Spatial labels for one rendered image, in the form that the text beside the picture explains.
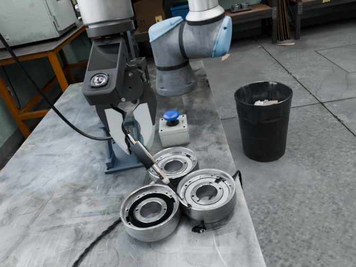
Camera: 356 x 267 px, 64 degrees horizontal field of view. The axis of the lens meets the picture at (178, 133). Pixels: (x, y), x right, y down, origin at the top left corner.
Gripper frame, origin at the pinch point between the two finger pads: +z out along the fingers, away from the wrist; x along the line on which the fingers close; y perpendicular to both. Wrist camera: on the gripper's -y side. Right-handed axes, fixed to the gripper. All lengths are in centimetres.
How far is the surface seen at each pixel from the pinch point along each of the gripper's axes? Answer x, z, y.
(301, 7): -157, 5, 347
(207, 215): -10.4, 11.1, -6.1
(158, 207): -1.6, 11.9, -1.4
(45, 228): 20.9, 13.7, -1.3
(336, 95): -126, 67, 187
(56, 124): 36, 8, 43
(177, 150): -5.4, 8.2, 12.8
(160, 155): -1.6, 8.3, 11.9
